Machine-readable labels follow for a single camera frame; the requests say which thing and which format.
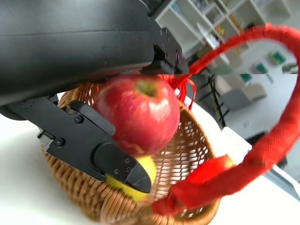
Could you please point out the red printed ribbon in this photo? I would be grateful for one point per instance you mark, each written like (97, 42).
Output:
(191, 93)

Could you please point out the white cube shelf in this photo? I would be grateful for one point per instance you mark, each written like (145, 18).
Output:
(206, 21)

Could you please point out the red apple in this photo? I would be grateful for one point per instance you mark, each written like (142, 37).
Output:
(140, 117)

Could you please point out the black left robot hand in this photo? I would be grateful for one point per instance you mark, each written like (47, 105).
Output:
(70, 47)

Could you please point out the yellow-green pear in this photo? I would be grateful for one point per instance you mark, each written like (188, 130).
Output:
(147, 166)

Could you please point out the black metal rack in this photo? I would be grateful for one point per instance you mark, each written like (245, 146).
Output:
(214, 98)

